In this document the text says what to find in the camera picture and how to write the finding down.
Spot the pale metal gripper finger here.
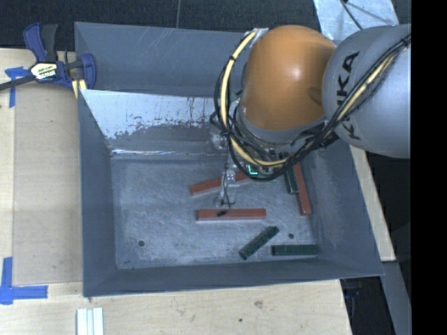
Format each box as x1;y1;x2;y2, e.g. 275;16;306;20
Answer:
212;184;227;208
225;172;241;206

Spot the red-brown flat block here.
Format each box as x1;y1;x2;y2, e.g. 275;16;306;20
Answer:
292;162;313;217
194;207;268;223
189;171;251;197

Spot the dark green flat block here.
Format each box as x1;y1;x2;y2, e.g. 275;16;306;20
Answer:
271;244;320;257
283;167;300;195
237;225;281;261

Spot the grey metal bin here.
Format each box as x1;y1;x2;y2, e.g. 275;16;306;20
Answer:
73;21;386;298

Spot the pale wood board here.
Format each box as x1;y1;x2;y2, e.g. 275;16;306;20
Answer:
12;82;85;286

